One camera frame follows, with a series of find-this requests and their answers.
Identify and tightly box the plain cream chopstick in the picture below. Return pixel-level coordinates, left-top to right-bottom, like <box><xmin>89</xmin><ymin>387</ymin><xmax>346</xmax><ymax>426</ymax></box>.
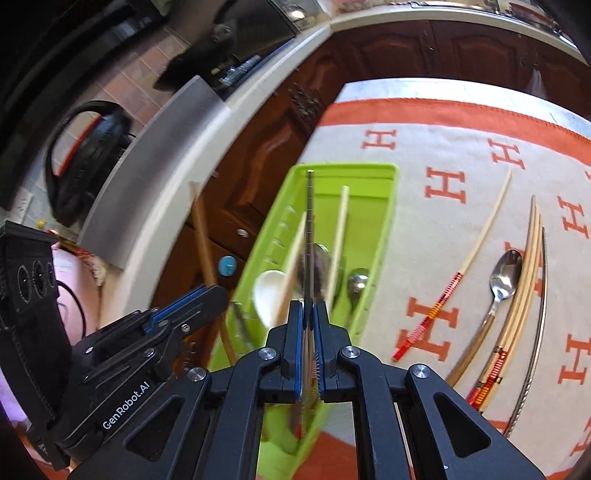
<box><xmin>325</xmin><ymin>185</ymin><xmax>351</xmax><ymax>301</ymax></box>

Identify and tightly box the metal chopstick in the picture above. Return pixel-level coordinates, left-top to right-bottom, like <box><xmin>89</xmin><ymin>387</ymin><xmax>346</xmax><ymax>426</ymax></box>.
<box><xmin>503</xmin><ymin>226</ymin><xmax>550</xmax><ymax>438</ymax></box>
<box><xmin>302</xmin><ymin>169</ymin><xmax>319</xmax><ymax>416</ymax></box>

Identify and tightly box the small metal spoon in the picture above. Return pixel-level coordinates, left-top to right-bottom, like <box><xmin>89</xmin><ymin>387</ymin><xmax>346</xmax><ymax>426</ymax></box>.
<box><xmin>344</xmin><ymin>268</ymin><xmax>371</xmax><ymax>326</ymax></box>

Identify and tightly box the pink rice cooker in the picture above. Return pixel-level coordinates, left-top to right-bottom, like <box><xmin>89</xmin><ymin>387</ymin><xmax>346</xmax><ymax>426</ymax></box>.
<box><xmin>51</xmin><ymin>240</ymin><xmax>105</xmax><ymax>342</ymax></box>

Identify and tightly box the green plastic tray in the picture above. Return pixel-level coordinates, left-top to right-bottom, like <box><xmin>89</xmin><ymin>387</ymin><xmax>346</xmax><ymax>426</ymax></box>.
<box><xmin>205</xmin><ymin>162</ymin><xmax>400</xmax><ymax>478</ymax></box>

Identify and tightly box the black gas stove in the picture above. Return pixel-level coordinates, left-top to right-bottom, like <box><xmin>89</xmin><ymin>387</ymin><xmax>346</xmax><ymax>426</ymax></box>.
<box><xmin>152</xmin><ymin>0</ymin><xmax>298</xmax><ymax>100</ymax></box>

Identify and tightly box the orange and cream printed blanket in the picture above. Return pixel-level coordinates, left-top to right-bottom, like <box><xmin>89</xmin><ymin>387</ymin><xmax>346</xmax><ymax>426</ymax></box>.
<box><xmin>34</xmin><ymin>98</ymin><xmax>591</xmax><ymax>480</ymax></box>

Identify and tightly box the black kettle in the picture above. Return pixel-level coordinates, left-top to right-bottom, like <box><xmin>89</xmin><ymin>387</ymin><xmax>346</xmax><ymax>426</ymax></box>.
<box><xmin>44</xmin><ymin>99</ymin><xmax>137</xmax><ymax>229</ymax></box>

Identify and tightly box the white ceramic spoon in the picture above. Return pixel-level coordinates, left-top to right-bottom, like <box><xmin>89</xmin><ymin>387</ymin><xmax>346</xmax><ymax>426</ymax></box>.
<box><xmin>253</xmin><ymin>270</ymin><xmax>291</xmax><ymax>329</ymax></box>

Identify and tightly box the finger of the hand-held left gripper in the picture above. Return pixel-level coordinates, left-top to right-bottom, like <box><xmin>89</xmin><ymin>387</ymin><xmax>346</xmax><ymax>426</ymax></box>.
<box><xmin>143</xmin><ymin>284</ymin><xmax>230</xmax><ymax>337</ymax></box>
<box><xmin>73</xmin><ymin>318</ymin><xmax>194</xmax><ymax>394</ymax></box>

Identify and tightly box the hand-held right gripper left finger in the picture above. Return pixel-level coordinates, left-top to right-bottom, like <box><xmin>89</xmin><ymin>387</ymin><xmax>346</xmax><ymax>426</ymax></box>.
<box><xmin>69</xmin><ymin>300</ymin><xmax>305</xmax><ymax>480</ymax></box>

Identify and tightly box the purple cloth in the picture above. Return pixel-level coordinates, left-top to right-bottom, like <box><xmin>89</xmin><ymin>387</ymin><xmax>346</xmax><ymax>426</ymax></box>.
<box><xmin>0</xmin><ymin>369</ymin><xmax>28</xmax><ymax>425</ymax></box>

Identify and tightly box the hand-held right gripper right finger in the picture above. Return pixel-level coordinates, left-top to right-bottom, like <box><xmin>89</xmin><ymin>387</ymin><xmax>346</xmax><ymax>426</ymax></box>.
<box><xmin>311</xmin><ymin>300</ymin><xmax>546</xmax><ymax>480</ymax></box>

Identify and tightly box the wall socket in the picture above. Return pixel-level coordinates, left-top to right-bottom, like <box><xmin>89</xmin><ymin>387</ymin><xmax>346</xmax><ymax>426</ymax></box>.
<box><xmin>11</xmin><ymin>191</ymin><xmax>35</xmax><ymax>215</ymax></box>

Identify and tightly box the white plastic bag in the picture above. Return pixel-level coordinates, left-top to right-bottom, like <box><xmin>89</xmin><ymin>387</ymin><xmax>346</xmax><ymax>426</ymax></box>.
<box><xmin>524</xmin><ymin>65</ymin><xmax>550</xmax><ymax>100</ymax></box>

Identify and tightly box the black range hood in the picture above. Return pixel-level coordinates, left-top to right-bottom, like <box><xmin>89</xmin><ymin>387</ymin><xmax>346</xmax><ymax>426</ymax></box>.
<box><xmin>0</xmin><ymin>0</ymin><xmax>167</xmax><ymax>208</ymax></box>

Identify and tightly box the large metal spoon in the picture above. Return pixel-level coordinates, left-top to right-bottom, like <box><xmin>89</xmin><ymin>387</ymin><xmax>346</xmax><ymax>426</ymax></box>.
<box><xmin>297</xmin><ymin>243</ymin><xmax>334</xmax><ymax>303</ymax></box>

